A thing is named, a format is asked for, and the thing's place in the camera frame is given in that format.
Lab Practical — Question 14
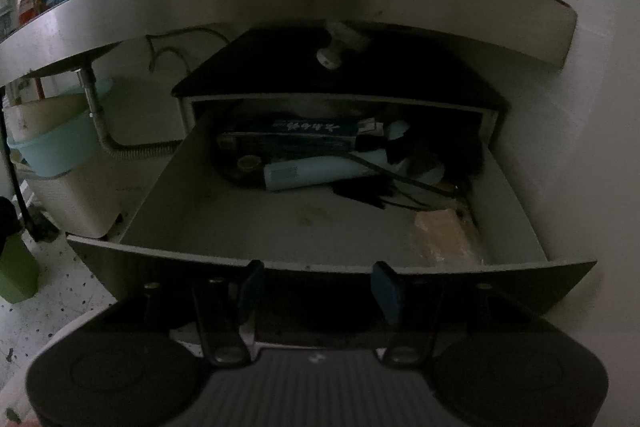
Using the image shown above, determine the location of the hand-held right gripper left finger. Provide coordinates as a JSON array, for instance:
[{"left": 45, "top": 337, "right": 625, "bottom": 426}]
[{"left": 107, "top": 259, "right": 266, "bottom": 368}]

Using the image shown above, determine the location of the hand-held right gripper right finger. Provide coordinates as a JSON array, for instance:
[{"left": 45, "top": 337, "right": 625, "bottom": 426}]
[{"left": 371, "top": 259, "right": 543, "bottom": 368}]

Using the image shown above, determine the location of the brown paper piece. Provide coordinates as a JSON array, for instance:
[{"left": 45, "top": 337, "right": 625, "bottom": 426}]
[{"left": 412, "top": 208, "right": 484, "bottom": 264}]

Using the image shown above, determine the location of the black comb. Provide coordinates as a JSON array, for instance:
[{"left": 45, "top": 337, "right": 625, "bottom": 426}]
[{"left": 332, "top": 176, "right": 406, "bottom": 210}]

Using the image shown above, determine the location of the white round object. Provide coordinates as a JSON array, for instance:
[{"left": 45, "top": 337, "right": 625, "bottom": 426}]
[{"left": 384, "top": 119, "right": 446, "bottom": 186}]

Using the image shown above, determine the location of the dark tape roll yellow core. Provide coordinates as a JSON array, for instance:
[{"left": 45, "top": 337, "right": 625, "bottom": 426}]
[{"left": 219, "top": 154, "right": 266, "bottom": 188}]

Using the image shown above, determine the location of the pale blue tube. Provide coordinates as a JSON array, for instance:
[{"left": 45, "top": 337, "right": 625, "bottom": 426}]
[{"left": 262, "top": 151, "right": 396, "bottom": 192}]

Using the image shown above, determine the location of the dark blue long box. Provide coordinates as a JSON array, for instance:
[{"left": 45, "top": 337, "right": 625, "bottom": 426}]
[{"left": 216, "top": 116, "right": 389, "bottom": 158}]

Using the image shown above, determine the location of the white woven bin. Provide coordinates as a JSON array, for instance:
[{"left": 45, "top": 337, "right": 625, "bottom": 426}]
[{"left": 19, "top": 156, "right": 151, "bottom": 238}]

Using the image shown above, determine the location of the green plastic bin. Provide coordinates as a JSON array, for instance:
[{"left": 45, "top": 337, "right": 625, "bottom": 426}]
[{"left": 0, "top": 226, "right": 41, "bottom": 305}]

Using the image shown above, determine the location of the teal plastic basin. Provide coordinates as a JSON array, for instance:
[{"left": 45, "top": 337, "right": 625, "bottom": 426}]
[{"left": 5, "top": 79, "right": 116, "bottom": 178}]

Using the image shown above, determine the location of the white plastic knob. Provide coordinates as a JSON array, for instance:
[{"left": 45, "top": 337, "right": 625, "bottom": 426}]
[{"left": 315, "top": 20, "right": 370, "bottom": 70}]

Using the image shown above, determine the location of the beige plastic basin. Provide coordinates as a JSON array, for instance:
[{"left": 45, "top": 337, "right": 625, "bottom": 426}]
[{"left": 2, "top": 94, "right": 89, "bottom": 143}]

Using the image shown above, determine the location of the thin dark cable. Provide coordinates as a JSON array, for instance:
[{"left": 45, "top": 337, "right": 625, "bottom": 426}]
[{"left": 349, "top": 151, "right": 461, "bottom": 198}]

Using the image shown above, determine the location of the flexible metal drain hose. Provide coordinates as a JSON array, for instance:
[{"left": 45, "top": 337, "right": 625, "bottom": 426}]
[{"left": 74, "top": 67, "right": 186, "bottom": 160}]

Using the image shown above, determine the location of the black thin wire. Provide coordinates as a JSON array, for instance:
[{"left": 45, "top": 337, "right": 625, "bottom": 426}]
[{"left": 145, "top": 26, "right": 231, "bottom": 76}]

